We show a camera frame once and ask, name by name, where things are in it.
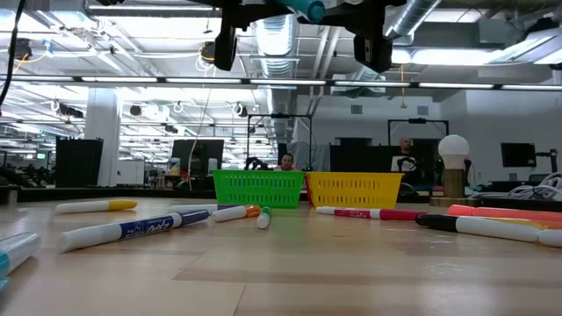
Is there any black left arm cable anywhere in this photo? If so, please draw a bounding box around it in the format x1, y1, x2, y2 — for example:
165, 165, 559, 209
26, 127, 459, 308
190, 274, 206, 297
0, 0, 27, 109

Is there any thin red marker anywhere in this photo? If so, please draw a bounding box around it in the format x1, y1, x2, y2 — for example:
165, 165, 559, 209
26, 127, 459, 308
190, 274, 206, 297
314, 205, 428, 222

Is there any black cabinet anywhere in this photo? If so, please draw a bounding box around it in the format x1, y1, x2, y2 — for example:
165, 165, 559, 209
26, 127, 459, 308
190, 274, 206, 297
54, 137, 105, 189

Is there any small black monitor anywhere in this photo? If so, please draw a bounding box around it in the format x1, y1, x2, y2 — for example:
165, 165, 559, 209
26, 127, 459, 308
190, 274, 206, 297
501, 141, 537, 169

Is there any white low cabinet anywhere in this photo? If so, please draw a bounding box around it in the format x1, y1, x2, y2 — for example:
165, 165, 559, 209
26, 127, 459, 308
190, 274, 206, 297
116, 159, 146, 186

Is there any thin green marker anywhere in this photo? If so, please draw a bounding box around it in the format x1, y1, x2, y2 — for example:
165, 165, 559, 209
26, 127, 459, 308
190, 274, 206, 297
256, 205, 273, 231

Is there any bulb lamp on round base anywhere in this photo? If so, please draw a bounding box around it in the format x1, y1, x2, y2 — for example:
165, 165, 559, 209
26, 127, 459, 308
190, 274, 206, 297
429, 133, 483, 209

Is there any white cable bundle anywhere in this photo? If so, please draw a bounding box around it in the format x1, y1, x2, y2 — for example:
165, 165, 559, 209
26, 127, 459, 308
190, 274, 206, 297
467, 171, 562, 201

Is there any yellow plastic basket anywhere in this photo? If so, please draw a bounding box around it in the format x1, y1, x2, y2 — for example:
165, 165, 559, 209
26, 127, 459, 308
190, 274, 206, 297
306, 171, 404, 210

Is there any white pillar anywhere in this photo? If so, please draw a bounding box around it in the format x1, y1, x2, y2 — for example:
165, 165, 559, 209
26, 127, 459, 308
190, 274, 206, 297
83, 87, 122, 188

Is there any black ceiling camera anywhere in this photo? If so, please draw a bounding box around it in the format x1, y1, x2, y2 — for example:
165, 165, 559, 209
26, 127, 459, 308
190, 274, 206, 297
199, 40, 217, 64
7, 38, 34, 61

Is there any small white marker blue cap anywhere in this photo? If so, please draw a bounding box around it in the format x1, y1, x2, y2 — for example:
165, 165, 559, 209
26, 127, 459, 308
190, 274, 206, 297
0, 231, 44, 291

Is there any orange highlighter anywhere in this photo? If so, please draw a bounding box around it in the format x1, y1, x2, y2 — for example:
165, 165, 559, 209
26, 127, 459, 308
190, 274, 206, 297
446, 204, 562, 224

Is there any silver ventilation duct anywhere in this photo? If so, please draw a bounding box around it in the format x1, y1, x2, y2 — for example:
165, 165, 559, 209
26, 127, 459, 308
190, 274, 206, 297
253, 12, 304, 80

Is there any green plastic basket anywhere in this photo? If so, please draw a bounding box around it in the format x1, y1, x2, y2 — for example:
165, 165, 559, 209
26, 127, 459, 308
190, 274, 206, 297
212, 169, 306, 210

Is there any long light strip bar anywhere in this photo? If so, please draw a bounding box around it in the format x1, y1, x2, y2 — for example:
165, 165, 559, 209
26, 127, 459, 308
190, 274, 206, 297
0, 75, 562, 91

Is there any thin dark blue marker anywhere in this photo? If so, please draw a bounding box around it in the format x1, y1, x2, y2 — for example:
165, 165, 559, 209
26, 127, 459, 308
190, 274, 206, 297
58, 209, 211, 255

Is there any black partition panel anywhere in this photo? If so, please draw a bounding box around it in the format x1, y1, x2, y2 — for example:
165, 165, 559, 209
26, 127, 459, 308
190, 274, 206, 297
328, 137, 443, 175

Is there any small white marker black cap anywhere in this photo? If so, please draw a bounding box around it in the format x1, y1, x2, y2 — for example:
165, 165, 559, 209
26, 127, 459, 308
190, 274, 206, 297
414, 213, 542, 244

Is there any small white marker purple cap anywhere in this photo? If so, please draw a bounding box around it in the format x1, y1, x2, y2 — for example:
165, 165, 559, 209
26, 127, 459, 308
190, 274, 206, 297
168, 203, 241, 214

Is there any small white marker orange cap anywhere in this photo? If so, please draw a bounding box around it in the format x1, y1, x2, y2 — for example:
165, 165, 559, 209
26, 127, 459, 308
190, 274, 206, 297
210, 204, 263, 224

